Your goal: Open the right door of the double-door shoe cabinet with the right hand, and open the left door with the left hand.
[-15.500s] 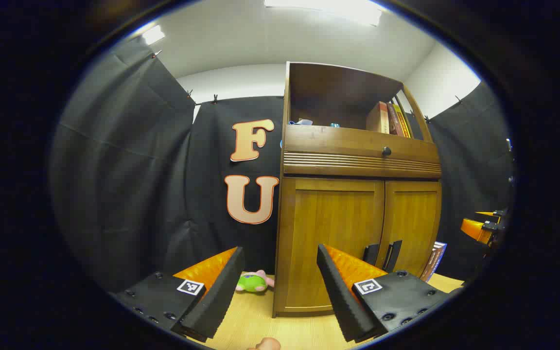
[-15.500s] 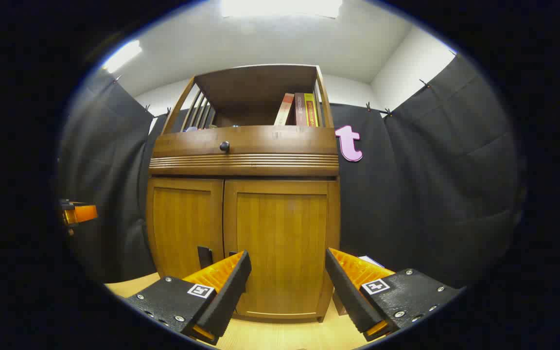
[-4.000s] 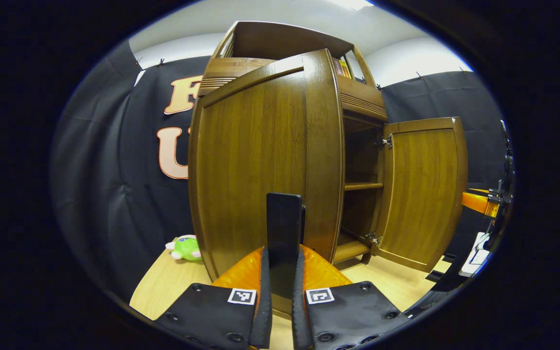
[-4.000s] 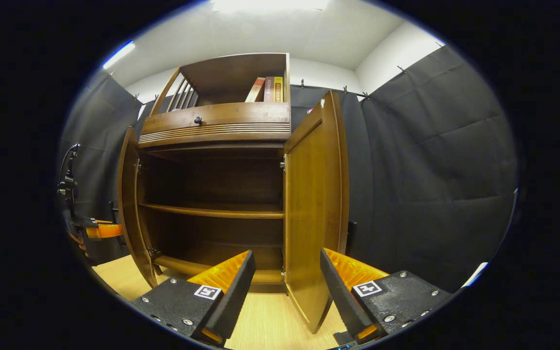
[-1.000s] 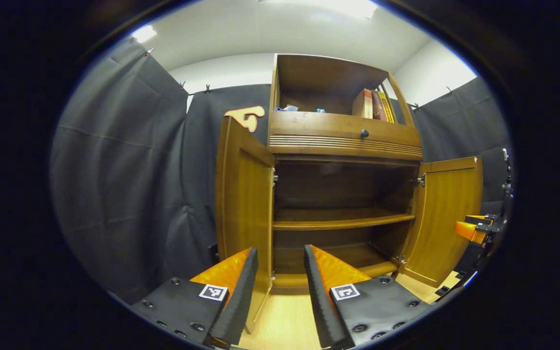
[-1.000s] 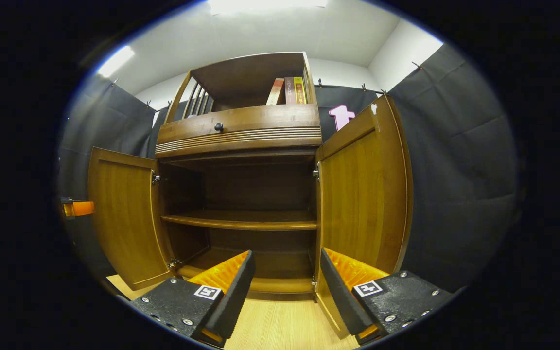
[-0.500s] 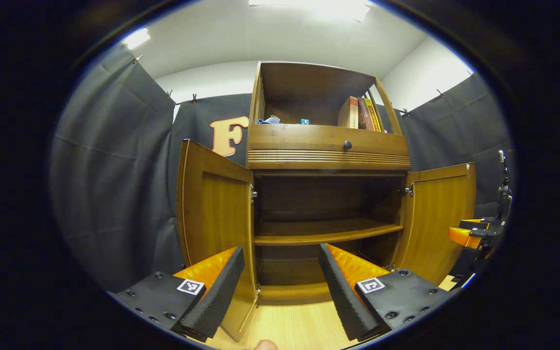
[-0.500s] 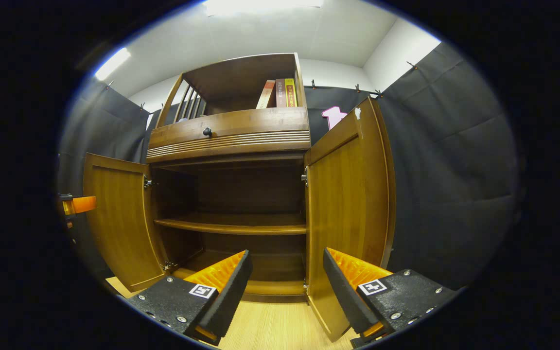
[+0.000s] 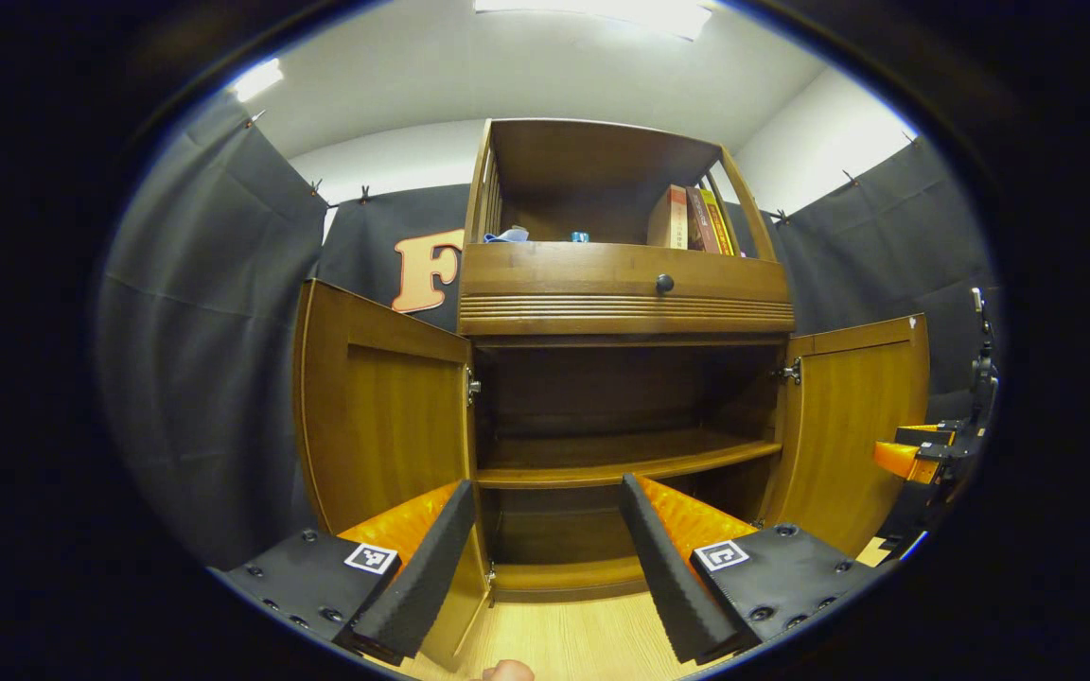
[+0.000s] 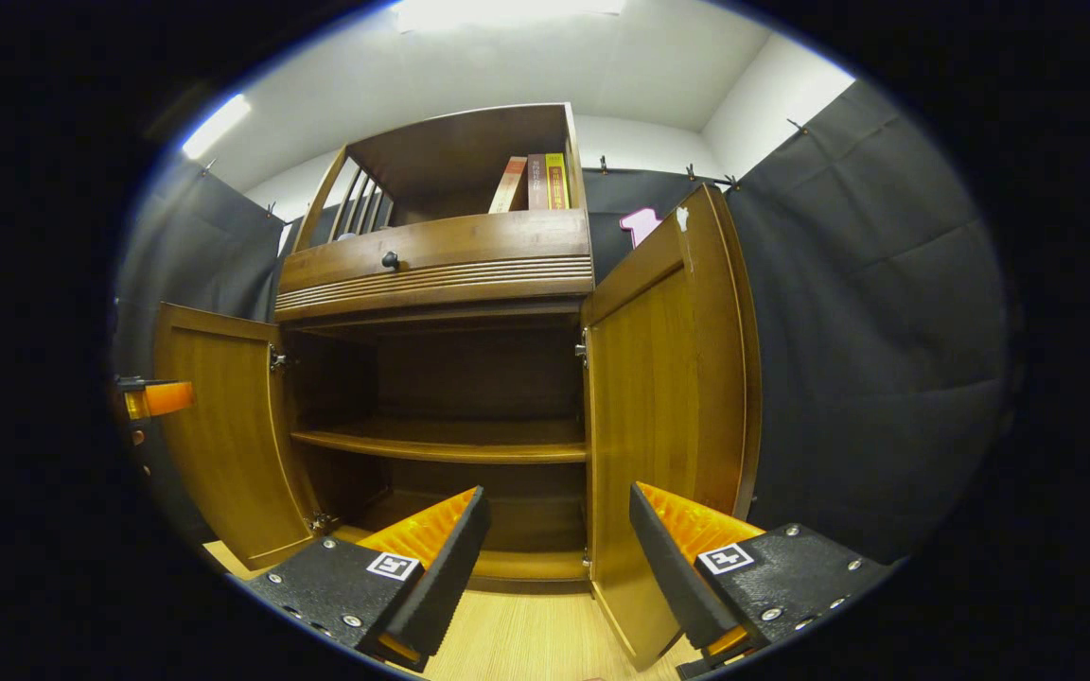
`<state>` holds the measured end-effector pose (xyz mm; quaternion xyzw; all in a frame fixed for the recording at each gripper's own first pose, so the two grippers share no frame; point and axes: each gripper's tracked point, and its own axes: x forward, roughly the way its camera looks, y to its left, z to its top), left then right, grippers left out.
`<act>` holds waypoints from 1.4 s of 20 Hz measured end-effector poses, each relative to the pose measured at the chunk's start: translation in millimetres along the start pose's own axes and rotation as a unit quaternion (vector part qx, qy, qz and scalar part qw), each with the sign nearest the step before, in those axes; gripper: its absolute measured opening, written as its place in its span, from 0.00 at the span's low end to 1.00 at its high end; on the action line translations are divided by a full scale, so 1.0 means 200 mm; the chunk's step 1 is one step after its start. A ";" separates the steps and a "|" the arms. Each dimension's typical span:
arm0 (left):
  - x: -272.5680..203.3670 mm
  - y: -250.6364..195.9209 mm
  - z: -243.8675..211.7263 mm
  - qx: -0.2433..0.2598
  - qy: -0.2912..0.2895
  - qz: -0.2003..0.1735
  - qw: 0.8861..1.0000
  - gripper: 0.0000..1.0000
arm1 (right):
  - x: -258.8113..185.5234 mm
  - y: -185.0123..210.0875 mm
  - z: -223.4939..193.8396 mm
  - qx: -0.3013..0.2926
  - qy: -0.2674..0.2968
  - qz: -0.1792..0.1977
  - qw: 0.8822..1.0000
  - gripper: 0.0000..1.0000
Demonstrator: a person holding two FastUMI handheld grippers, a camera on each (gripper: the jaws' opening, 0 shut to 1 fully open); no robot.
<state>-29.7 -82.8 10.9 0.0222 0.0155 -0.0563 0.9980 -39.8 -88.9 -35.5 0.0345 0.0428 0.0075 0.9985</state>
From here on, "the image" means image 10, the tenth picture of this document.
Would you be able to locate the wooden inner cabinet shelf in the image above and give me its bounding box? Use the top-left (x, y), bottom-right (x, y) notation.
top-left (291, 421), bottom-right (589, 464)

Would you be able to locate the wooden cabinet drawer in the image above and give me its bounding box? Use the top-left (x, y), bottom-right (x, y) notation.
top-left (275, 210), bottom-right (595, 323)

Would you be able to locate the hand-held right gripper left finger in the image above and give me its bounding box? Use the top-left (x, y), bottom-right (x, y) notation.
top-left (242, 485), bottom-right (492, 674)

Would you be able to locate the large ceiling light panel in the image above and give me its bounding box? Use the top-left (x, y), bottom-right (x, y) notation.
top-left (394, 0), bottom-right (626, 34)

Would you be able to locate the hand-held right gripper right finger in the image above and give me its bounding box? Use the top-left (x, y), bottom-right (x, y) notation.
top-left (628, 481), bottom-right (896, 680)

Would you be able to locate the wooden cabinet door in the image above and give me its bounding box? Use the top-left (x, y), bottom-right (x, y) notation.
top-left (581, 183), bottom-right (764, 672)
top-left (152, 303), bottom-right (319, 571)

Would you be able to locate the yellow book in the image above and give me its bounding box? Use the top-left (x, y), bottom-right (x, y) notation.
top-left (545, 152), bottom-right (571, 210)

